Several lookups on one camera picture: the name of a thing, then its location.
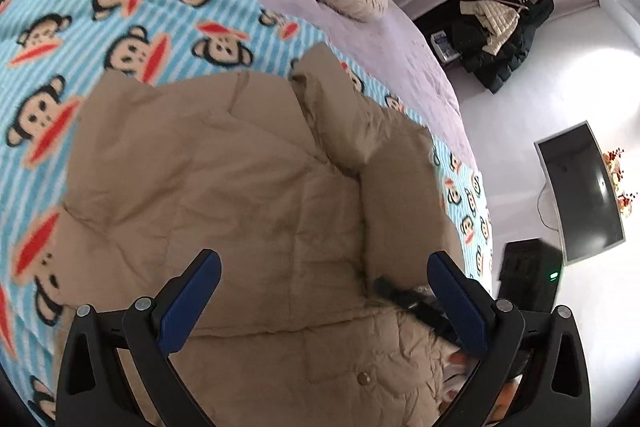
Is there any monkey printed striped blanket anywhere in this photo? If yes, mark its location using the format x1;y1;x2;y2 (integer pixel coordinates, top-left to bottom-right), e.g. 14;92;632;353
0;0;496;427

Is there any black box with green light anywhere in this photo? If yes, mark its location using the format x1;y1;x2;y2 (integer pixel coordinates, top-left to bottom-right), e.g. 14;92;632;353
497;238;562;308

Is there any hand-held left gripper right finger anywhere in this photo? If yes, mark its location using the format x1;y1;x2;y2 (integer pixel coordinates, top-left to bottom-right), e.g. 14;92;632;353
427;251;591;427

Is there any blue and white box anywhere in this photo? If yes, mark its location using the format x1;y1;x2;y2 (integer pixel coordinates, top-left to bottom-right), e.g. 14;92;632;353
431;31;460;64

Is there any cream quilted jacket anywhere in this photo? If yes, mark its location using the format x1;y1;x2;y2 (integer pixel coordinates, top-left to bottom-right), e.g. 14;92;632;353
460;0;521;56

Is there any red flower decoration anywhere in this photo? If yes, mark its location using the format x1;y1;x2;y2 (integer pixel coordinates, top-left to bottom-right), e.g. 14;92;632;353
602;147;640;220

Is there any black jacket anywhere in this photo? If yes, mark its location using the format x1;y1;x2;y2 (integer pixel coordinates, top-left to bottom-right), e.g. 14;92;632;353
415;0;555;95

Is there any tan puffer jacket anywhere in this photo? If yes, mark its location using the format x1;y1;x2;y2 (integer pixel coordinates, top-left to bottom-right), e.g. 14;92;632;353
55;42;481;427

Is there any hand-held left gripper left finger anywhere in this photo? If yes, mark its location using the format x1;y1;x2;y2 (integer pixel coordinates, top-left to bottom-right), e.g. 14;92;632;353
55;249;222;427

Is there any thin monitor cable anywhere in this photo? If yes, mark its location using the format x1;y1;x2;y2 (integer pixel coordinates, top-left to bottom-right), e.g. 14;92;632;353
537;184;563;233

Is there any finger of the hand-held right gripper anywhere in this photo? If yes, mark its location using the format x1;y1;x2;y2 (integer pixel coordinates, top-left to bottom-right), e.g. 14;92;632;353
375;276;426;310

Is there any curved monitor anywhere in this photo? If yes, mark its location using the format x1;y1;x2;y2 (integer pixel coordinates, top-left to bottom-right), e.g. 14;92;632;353
534;121;627;265

